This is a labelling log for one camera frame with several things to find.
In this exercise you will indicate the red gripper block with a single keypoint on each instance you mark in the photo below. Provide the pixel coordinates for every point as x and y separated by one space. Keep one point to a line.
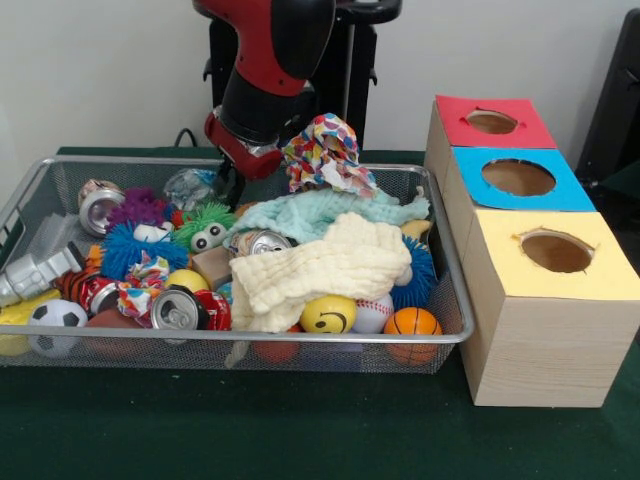
250 162

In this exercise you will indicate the crushed clear plastic bottle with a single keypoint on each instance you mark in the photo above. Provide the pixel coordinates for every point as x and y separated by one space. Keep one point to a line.
190 187

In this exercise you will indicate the polka dot cloth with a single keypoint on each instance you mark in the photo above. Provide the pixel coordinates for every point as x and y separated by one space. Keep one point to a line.
325 150

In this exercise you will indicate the cream waffle cloth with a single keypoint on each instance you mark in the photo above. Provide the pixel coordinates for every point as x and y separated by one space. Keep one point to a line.
320 265

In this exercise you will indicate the grey crushed bottle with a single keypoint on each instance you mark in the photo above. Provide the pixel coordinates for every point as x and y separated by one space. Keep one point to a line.
35 272

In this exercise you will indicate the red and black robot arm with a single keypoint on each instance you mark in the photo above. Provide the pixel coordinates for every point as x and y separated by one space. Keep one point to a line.
280 50

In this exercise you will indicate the shallow silver mesh bin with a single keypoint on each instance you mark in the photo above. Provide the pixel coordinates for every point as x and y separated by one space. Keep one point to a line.
350 357

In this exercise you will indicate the wooden box with three holes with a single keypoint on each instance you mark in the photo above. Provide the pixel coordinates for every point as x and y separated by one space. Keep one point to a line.
540 350

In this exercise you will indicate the green spiky toy with eyes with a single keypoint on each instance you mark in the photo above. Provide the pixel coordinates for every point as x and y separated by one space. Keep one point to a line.
207 220

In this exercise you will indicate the mint green waffle cloth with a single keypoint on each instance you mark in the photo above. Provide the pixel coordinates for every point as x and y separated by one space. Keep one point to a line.
310 212

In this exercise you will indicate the purple knobbly toy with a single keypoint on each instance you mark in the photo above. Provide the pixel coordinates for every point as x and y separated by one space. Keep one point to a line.
137 207

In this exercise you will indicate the blue spiky toy small eyes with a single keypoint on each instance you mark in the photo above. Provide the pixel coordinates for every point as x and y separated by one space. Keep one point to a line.
117 250

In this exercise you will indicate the yellow smiley ball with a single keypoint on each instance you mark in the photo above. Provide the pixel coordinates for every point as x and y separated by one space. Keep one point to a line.
327 315

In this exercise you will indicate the small soccer ball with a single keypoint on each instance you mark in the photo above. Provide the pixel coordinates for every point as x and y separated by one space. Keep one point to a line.
57 315

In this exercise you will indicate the small orange basketball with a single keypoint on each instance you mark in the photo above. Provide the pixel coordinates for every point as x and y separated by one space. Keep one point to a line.
412 322

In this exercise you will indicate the dark green table cloth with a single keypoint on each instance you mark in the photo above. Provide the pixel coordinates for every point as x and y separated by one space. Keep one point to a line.
250 425
625 182

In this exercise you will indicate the black flat panel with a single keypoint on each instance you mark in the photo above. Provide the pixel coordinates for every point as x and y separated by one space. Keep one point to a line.
620 100

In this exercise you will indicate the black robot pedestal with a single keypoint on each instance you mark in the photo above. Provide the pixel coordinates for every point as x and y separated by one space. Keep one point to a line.
360 75

